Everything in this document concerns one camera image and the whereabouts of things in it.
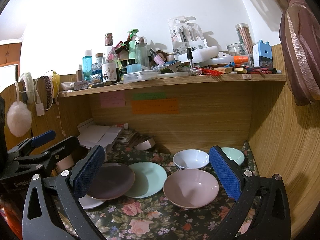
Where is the jar of pencils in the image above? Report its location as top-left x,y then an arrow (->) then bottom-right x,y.
235,23 -> 254,54

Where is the dark brown plate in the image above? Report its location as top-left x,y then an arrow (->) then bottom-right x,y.
87,163 -> 135,200

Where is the pink curtain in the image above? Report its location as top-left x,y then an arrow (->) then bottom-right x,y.
279,0 -> 319,106

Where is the wooden shelf board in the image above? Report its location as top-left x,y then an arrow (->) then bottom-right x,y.
59,74 -> 286,98

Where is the white charger plug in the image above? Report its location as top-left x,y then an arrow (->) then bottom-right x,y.
35,102 -> 45,116

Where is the glass jar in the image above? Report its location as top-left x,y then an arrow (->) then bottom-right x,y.
227,42 -> 249,64

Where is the white fluffy pompom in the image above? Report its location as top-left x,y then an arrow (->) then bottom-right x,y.
7,101 -> 32,137

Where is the white illustrated mug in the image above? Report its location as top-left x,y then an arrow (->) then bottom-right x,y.
101,62 -> 117,82

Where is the white bowl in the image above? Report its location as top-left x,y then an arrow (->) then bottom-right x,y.
173,149 -> 209,170

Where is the green spray bottle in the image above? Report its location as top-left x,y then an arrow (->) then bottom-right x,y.
127,29 -> 139,59

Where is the green sticky note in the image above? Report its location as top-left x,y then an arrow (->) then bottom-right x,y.
132,92 -> 167,101

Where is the pink lidded mug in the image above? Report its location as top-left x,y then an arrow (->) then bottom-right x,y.
56,155 -> 74,173

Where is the dark patterned headband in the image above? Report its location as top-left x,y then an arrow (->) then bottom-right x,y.
40,76 -> 54,111

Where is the white fluffy headband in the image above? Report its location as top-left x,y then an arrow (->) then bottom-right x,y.
18,72 -> 35,104

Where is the mint green bowl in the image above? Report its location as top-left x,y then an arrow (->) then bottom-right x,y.
221,147 -> 245,166

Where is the pink sticky note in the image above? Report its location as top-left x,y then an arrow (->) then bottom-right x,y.
100,91 -> 126,108

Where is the white plate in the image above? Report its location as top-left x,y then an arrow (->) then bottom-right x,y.
79,195 -> 106,210

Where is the clear plastic box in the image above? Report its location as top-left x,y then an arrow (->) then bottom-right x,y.
123,70 -> 158,83

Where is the blue pencil sharpener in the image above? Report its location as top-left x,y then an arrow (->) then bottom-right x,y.
253,40 -> 273,68

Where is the floral table cloth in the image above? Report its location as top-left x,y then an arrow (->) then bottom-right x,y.
85,141 -> 259,239

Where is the stack of white papers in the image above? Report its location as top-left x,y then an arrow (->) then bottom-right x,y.
77,118 -> 124,153

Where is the orange sticky note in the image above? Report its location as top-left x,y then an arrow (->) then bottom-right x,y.
131,98 -> 179,114

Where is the pink bowl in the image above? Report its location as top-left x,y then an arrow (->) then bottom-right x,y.
163,169 -> 219,209

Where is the mint green plate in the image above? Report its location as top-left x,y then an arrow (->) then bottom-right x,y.
125,162 -> 167,198

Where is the blue liquid bottle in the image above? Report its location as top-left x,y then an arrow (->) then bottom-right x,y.
82,49 -> 92,82

